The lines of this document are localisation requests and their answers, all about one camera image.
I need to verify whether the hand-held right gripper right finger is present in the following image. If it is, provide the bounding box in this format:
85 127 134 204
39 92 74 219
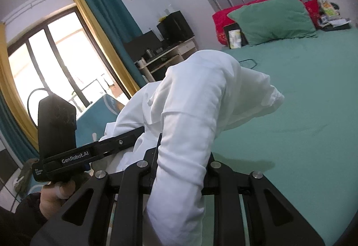
201 152 326 246

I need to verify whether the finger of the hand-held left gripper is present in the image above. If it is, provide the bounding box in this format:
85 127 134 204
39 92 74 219
89 126 145 161

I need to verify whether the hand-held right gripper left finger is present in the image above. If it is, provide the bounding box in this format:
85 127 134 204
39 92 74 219
29 133 163 246

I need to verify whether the white hooded jacket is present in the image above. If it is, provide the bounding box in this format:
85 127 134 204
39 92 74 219
105 50 285 246

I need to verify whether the person's left forearm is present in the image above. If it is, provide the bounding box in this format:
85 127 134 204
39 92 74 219
0 193 49 246

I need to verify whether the person's left hand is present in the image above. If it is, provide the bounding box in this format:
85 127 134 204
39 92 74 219
39 172 93 220

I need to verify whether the teal printed board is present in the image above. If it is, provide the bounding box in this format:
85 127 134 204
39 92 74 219
75 92 126 148

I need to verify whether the teal curtain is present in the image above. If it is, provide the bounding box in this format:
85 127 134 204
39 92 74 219
0 92 40 174
75 0 149 93

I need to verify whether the yellow curtain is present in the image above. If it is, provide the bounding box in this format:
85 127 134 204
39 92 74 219
67 0 140 100
0 22 40 151

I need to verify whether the black monitor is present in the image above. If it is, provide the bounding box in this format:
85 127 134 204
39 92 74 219
123 30 163 63

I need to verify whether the light wooden desk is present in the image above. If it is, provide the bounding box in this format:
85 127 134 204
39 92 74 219
134 38 198 84

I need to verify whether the black computer tower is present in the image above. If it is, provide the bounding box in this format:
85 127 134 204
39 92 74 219
157 11 195 45

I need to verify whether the white packet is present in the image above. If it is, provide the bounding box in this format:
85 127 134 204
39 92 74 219
229 29 242 49

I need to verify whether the black tablet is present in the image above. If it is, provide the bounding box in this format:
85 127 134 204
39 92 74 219
223 22 249 49

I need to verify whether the large red pillow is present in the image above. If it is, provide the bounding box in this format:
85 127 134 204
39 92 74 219
212 0 304 46

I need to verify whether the green pillow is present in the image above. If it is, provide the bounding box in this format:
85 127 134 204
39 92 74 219
227 0 318 47

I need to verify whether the small red pillow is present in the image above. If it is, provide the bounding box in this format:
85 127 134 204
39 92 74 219
303 0 321 28

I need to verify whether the pile of books and papers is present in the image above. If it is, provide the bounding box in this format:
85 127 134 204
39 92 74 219
317 11 351 31

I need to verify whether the green yellow packet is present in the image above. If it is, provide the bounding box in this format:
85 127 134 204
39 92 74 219
320 0 337 17

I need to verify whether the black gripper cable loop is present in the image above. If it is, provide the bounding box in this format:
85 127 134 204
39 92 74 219
27 89 52 123

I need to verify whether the window with black frame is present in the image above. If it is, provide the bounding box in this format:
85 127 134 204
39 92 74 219
7 3 132 121

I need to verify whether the black charging cable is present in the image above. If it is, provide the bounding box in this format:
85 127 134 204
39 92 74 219
238 58 258 70

